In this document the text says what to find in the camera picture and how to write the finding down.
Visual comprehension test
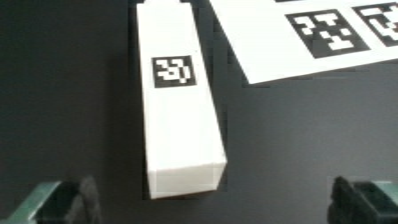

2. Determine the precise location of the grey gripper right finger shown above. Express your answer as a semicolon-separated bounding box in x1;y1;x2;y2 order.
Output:
328;176;398;224

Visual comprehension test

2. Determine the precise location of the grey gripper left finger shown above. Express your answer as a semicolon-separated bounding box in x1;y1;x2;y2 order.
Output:
3;176;102;224

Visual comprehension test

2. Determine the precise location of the white leg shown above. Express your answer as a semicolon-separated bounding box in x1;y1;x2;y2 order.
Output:
138;0;228;199

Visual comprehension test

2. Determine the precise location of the marker sheet with tags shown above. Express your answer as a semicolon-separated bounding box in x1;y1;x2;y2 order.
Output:
210;0;398;83

